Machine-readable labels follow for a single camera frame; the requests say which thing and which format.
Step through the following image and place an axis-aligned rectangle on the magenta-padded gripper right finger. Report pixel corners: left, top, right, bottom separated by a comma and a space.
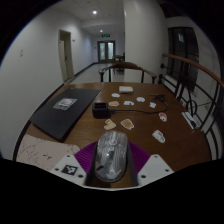
128, 141, 175, 187

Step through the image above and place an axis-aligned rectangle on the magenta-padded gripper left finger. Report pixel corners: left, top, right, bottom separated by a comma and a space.
49, 141, 98, 187

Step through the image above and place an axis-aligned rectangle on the transparent computer mouse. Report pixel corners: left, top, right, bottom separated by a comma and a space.
94, 130, 129, 184

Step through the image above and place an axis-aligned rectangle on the white printed mouse pad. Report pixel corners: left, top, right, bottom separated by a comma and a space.
15, 134, 81, 172

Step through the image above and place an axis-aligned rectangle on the white and brown sticker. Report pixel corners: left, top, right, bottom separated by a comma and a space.
152, 129, 166, 144

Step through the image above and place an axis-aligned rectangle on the black closed laptop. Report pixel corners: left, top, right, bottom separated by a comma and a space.
29, 87, 102, 142

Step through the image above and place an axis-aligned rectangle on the red and white sticker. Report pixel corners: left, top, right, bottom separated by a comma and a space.
158, 112, 168, 123

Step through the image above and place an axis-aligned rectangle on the orange and white sticker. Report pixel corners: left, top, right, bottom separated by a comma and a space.
120, 118, 135, 130

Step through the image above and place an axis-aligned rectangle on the white paper card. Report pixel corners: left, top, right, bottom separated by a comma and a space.
181, 111, 198, 130

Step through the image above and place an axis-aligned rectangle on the tan sticker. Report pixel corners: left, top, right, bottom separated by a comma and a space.
103, 118, 117, 131

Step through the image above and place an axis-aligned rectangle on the small black box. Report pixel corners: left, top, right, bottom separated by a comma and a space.
91, 101, 110, 120

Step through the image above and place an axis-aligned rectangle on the small white box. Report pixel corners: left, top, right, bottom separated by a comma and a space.
118, 85, 134, 94

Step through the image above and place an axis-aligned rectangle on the wooden armchair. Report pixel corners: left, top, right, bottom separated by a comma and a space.
98, 61, 158, 84

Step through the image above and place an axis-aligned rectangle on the white side door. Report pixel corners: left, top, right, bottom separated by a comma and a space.
58, 29, 76, 83

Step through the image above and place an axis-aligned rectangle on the black railing with wooden handrail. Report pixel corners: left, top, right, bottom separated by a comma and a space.
158, 52, 224, 152

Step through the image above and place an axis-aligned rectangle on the wooden chair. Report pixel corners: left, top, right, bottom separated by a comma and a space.
113, 54, 126, 64

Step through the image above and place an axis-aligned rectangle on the dark window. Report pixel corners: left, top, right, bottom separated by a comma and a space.
166, 26, 201, 92

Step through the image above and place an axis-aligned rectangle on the glass double door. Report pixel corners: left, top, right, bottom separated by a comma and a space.
97, 40, 116, 64

